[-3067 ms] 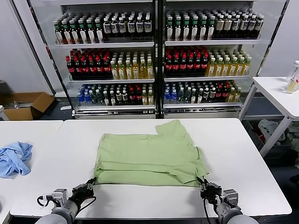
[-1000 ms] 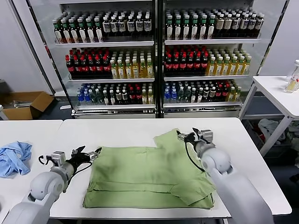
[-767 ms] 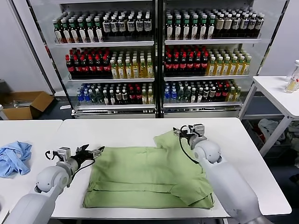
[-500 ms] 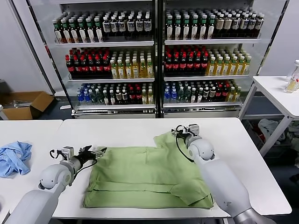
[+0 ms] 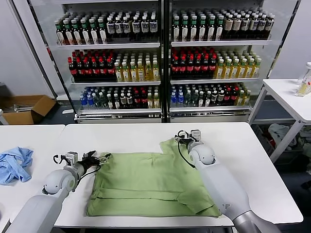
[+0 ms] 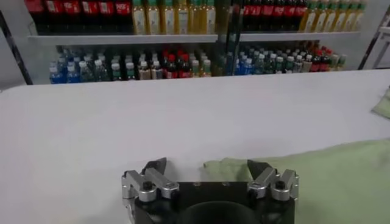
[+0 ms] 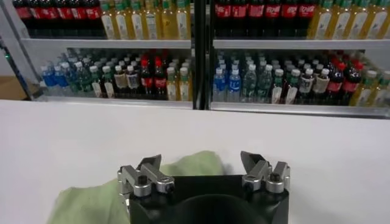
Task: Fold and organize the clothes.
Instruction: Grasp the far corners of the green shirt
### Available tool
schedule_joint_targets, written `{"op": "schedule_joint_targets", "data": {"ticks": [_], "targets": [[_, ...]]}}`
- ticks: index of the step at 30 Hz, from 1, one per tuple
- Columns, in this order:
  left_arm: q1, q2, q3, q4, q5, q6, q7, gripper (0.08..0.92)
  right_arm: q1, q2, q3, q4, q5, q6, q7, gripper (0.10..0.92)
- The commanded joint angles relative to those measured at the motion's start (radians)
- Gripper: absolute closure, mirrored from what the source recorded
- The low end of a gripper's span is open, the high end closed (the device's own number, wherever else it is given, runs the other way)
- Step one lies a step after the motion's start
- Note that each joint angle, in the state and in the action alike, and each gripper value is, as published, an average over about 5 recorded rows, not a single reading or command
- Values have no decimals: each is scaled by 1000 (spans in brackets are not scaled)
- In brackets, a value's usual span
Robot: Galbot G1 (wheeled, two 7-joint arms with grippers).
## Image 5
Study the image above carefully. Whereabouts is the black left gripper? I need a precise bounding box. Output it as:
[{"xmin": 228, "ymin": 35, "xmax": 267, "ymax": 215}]
[{"xmin": 77, "ymin": 150, "xmax": 112, "ymax": 174}]

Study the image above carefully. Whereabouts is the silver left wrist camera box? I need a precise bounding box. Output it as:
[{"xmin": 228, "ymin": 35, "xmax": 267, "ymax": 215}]
[{"xmin": 65, "ymin": 151, "xmax": 79, "ymax": 166}]

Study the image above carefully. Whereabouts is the white cooler shelf board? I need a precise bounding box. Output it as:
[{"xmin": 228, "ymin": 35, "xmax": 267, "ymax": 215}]
[
  {"xmin": 70, "ymin": 81, "xmax": 161, "ymax": 86},
  {"xmin": 170, "ymin": 105, "xmax": 252, "ymax": 113},
  {"xmin": 77, "ymin": 108, "xmax": 162, "ymax": 114},
  {"xmin": 170, "ymin": 77, "xmax": 262, "ymax": 85},
  {"xmin": 56, "ymin": 42, "xmax": 161, "ymax": 50},
  {"xmin": 171, "ymin": 39, "xmax": 274, "ymax": 48}
]

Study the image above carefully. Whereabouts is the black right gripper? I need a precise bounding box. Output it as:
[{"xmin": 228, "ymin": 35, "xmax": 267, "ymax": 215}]
[{"xmin": 173, "ymin": 136, "xmax": 195, "ymax": 148}]

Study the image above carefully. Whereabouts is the white-cap bottle navy label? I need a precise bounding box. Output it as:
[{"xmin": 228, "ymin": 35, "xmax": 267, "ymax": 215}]
[
  {"xmin": 242, "ymin": 15, "xmax": 250, "ymax": 40},
  {"xmin": 250, "ymin": 15, "xmax": 259, "ymax": 40},
  {"xmin": 148, "ymin": 14, "xmax": 157, "ymax": 38},
  {"xmin": 121, "ymin": 16, "xmax": 131, "ymax": 38},
  {"xmin": 131, "ymin": 16, "xmax": 140, "ymax": 38},
  {"xmin": 266, "ymin": 15, "xmax": 276, "ymax": 40},
  {"xmin": 114, "ymin": 16, "xmax": 122, "ymax": 39},
  {"xmin": 106, "ymin": 17, "xmax": 115, "ymax": 39},
  {"xmin": 140, "ymin": 15, "xmax": 149, "ymax": 38},
  {"xmin": 258, "ymin": 15, "xmax": 267, "ymax": 40}
]

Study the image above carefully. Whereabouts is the white side table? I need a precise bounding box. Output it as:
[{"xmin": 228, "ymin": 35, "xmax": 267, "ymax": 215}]
[{"xmin": 247, "ymin": 79, "xmax": 311, "ymax": 165}]

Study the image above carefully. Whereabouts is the crumpled light blue shirt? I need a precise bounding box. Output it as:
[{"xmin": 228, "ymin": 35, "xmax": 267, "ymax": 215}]
[{"xmin": 0, "ymin": 146, "xmax": 34, "ymax": 185}]

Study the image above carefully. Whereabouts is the open glass cooler door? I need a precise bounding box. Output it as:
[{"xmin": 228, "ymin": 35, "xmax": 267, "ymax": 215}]
[
  {"xmin": 247, "ymin": 0, "xmax": 303, "ymax": 124},
  {"xmin": 11, "ymin": 0, "xmax": 79, "ymax": 119}
]

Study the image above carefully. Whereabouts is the clear bottle yellow liquid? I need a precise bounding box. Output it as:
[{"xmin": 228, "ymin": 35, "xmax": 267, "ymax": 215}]
[{"xmin": 295, "ymin": 81, "xmax": 311, "ymax": 98}]

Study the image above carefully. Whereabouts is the green polo shirt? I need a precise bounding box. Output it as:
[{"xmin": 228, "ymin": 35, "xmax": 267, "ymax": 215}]
[{"xmin": 85, "ymin": 138, "xmax": 222, "ymax": 218}]

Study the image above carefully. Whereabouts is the clear bottle white cap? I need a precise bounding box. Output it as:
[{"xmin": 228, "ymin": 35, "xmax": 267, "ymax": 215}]
[{"xmin": 297, "ymin": 62, "xmax": 311, "ymax": 85}]

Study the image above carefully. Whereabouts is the white beverage cooler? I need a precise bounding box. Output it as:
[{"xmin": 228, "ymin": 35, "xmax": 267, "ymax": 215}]
[
  {"xmin": 165, "ymin": 0, "xmax": 276, "ymax": 124},
  {"xmin": 60, "ymin": 0, "xmax": 164, "ymax": 124}
]

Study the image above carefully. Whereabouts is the white grey garment pile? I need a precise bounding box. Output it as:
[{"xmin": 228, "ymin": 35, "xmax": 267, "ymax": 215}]
[{"xmin": 267, "ymin": 123, "xmax": 299, "ymax": 152}]

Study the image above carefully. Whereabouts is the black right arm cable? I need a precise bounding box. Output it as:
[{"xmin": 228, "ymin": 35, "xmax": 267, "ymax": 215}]
[{"xmin": 176, "ymin": 130, "xmax": 196, "ymax": 168}]

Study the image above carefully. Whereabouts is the green-cap dark tea bottle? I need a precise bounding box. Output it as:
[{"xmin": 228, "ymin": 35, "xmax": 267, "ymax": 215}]
[
  {"xmin": 63, "ymin": 20, "xmax": 73, "ymax": 46},
  {"xmin": 88, "ymin": 18, "xmax": 99, "ymax": 45},
  {"xmin": 97, "ymin": 18, "xmax": 107, "ymax": 45},
  {"xmin": 207, "ymin": 16, "xmax": 217, "ymax": 42},
  {"xmin": 190, "ymin": 16, "xmax": 199, "ymax": 42},
  {"xmin": 216, "ymin": 16, "xmax": 225, "ymax": 41},
  {"xmin": 181, "ymin": 16, "xmax": 190, "ymax": 42},
  {"xmin": 172, "ymin": 16, "xmax": 181, "ymax": 42},
  {"xmin": 55, "ymin": 20, "xmax": 65, "ymax": 46},
  {"xmin": 80, "ymin": 19, "xmax": 90, "ymax": 45},
  {"xmin": 199, "ymin": 16, "xmax": 207, "ymax": 42},
  {"xmin": 71, "ymin": 19, "xmax": 82, "ymax": 46}
]

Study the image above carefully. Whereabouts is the open cardboard box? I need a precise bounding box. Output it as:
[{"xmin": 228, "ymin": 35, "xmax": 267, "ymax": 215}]
[{"xmin": 1, "ymin": 94, "xmax": 57, "ymax": 126}]

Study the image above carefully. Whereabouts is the grey green clothes heap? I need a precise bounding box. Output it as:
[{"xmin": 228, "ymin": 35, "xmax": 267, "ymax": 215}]
[{"xmin": 297, "ymin": 128, "xmax": 311, "ymax": 175}]

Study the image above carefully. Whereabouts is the white-cap bottle beige label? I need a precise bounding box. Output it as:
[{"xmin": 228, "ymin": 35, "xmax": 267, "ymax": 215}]
[
  {"xmin": 225, "ymin": 15, "xmax": 234, "ymax": 40},
  {"xmin": 233, "ymin": 15, "xmax": 242, "ymax": 40}
]

